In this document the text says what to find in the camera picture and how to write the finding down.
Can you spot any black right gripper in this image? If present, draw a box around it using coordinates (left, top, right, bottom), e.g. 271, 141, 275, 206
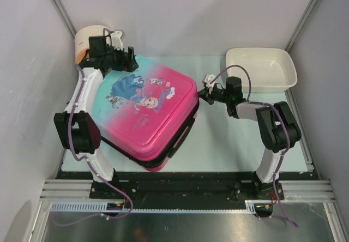
196, 84, 231, 105

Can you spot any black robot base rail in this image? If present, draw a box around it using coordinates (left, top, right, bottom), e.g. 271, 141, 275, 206
55, 171, 320, 202

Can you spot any pink and teal kids suitcase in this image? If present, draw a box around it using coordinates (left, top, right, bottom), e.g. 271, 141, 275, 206
92, 55, 199, 172

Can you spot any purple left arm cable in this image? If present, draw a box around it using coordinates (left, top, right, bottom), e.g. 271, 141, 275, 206
50, 27, 134, 226

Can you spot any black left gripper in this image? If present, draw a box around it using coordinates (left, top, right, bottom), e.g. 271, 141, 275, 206
104, 45, 139, 73

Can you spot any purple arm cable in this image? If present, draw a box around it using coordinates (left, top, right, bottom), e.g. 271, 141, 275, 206
212, 64, 299, 228
50, 27, 134, 226

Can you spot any cream and orange drawer box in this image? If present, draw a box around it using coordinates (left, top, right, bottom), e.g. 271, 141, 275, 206
74, 25, 109, 64

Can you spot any white rectangular plastic basin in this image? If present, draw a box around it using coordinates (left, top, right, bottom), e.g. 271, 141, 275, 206
225, 47, 298, 93

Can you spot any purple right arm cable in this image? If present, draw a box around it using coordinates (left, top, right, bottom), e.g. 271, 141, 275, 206
212, 64, 299, 228

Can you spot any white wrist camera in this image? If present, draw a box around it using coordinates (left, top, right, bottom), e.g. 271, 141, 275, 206
203, 74, 216, 88
109, 30, 124, 50

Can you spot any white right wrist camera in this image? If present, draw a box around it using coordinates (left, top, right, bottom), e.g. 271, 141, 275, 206
203, 74, 216, 88

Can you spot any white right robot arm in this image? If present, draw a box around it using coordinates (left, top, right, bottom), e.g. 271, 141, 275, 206
198, 74, 302, 199

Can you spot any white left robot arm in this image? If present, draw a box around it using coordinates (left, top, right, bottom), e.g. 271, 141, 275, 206
53, 34, 139, 198

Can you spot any white slotted cable duct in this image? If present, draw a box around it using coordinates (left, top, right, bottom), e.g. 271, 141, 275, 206
50, 201, 274, 214

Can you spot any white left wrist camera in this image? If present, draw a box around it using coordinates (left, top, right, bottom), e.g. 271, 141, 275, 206
109, 30, 124, 50

